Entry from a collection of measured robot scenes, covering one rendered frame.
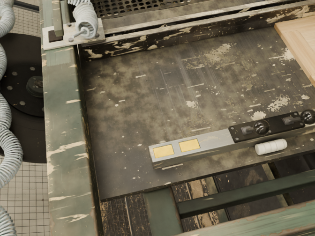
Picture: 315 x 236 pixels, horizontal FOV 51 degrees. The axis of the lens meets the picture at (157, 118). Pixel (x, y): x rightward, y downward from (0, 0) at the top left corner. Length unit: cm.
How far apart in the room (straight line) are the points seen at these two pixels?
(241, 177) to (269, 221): 223
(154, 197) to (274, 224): 30
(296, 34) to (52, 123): 85
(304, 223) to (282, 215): 5
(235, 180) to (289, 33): 202
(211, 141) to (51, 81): 47
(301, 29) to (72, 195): 93
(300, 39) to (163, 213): 74
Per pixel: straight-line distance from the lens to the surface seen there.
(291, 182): 99
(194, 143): 88
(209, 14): 120
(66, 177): 81
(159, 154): 87
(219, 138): 90
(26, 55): 186
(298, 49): 121
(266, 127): 80
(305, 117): 85
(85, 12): 101
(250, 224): 80
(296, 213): 84
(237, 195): 93
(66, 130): 87
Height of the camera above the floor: 215
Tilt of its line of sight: 30 degrees down
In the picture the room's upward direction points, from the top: 83 degrees counter-clockwise
